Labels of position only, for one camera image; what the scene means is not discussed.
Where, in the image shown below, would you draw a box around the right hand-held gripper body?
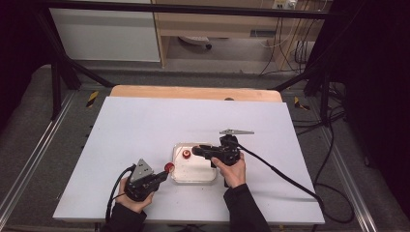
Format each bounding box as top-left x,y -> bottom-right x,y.
209,129 -> 255,169

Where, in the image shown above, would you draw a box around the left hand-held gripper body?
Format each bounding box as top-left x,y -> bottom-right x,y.
124,158 -> 162,203

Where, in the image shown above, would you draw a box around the white square tray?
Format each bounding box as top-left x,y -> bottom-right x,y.
169,142 -> 219,186

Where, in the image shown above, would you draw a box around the person's left hand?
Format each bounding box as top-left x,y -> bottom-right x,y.
115,177 -> 156,215

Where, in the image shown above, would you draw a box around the person's right hand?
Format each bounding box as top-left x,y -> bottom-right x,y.
211,152 -> 248,189

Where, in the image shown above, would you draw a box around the wooden table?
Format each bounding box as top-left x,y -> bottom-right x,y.
109,84 -> 284,103

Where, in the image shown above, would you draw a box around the grey chair base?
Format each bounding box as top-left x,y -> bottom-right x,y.
178,35 -> 214,50

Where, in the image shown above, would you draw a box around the wooden desk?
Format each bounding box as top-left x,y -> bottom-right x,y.
151,0 -> 330,71

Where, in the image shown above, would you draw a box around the white cabinet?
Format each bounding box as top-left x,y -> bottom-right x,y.
47,0 -> 161,63

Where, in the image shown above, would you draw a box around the white power strip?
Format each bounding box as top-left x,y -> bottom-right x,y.
272,0 -> 298,11

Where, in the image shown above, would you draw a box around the black curtain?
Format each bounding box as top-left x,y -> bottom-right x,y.
0,0 -> 54,130
322,0 -> 410,220

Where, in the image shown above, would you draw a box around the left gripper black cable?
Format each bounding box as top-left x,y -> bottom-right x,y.
104,164 -> 136,224

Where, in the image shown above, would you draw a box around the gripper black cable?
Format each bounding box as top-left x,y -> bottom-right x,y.
230,115 -> 356,232
104,164 -> 136,224

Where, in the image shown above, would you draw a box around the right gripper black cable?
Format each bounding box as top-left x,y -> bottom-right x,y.
230,115 -> 356,232

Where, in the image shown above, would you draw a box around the black floor cables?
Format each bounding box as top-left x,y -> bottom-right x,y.
291,81 -> 348,136

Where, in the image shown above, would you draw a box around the aluminium floor rail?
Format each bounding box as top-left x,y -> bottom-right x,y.
0,91 -> 77,220
317,127 -> 379,232

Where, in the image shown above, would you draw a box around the bundle of black cables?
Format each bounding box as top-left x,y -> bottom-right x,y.
258,15 -> 311,77

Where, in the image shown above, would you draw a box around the black metal frame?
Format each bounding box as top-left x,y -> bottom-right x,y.
32,0 -> 343,121

